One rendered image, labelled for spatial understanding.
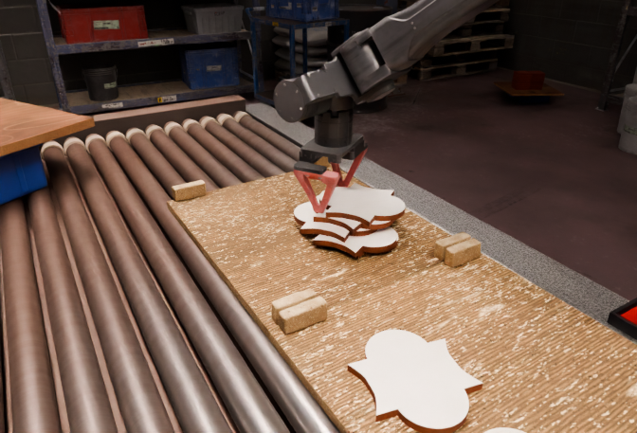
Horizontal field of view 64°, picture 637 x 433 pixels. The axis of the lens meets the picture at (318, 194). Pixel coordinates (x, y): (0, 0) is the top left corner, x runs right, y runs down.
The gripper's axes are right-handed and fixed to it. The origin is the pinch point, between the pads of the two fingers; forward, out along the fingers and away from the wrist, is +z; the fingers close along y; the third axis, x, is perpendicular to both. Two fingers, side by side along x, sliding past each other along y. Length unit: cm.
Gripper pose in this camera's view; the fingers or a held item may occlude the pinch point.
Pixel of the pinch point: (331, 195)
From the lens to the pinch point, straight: 81.6
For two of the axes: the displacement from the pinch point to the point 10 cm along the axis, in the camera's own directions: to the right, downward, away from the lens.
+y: -4.1, 3.9, -8.3
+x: 9.1, 1.9, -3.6
